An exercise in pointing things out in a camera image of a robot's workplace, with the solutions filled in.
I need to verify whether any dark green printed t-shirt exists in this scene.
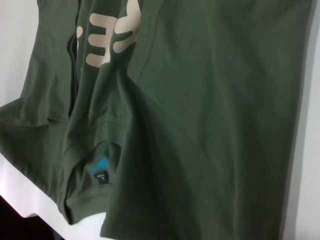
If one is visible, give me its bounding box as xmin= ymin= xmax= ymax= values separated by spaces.
xmin=0 ymin=0 xmax=314 ymax=240

